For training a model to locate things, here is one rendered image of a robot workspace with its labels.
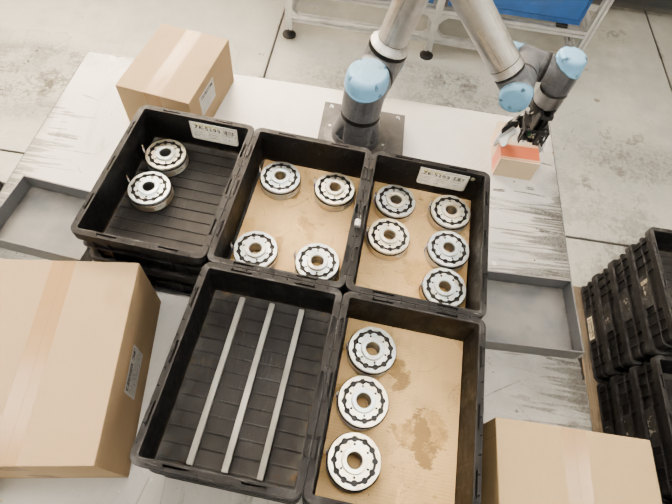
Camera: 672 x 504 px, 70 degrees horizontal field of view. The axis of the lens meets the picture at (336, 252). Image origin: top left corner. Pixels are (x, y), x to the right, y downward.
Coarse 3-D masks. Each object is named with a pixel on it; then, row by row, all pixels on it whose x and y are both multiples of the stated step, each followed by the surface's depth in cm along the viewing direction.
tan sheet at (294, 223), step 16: (304, 176) 126; (320, 176) 127; (256, 192) 122; (304, 192) 123; (256, 208) 120; (272, 208) 120; (288, 208) 121; (304, 208) 121; (320, 208) 121; (352, 208) 122; (256, 224) 117; (272, 224) 118; (288, 224) 118; (304, 224) 118; (320, 224) 119; (336, 224) 119; (288, 240) 116; (304, 240) 116; (320, 240) 116; (336, 240) 117; (288, 256) 114
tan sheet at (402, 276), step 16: (416, 192) 126; (416, 208) 124; (416, 224) 121; (416, 240) 119; (368, 256) 115; (416, 256) 116; (368, 272) 113; (384, 272) 113; (400, 272) 114; (416, 272) 114; (464, 272) 115; (384, 288) 111; (400, 288) 112; (416, 288) 112; (464, 304) 111
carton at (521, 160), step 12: (492, 144) 153; (516, 144) 146; (528, 144) 146; (492, 156) 151; (504, 156) 143; (516, 156) 143; (528, 156) 144; (492, 168) 149; (504, 168) 146; (516, 168) 145; (528, 168) 144
